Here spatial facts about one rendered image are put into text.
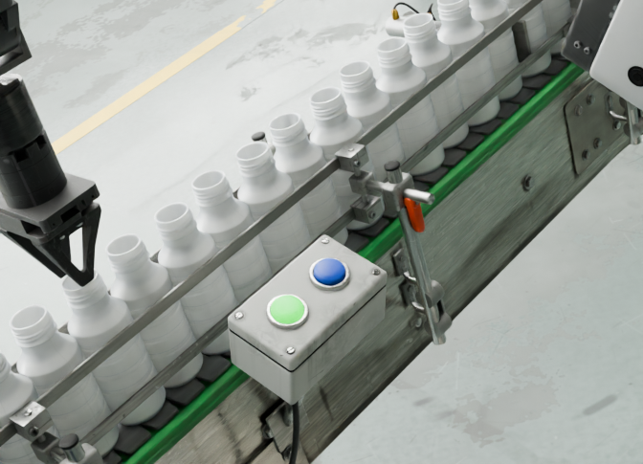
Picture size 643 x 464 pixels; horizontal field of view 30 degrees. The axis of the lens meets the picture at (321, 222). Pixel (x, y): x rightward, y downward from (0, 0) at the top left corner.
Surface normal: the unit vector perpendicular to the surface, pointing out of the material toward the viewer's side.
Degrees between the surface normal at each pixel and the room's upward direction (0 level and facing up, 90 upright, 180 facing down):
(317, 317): 20
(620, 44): 90
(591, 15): 90
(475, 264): 90
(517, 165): 90
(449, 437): 0
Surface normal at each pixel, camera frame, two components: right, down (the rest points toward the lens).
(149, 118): -0.26, -0.81
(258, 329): 0.00, -0.70
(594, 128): 0.72, 0.20
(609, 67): -0.65, 0.55
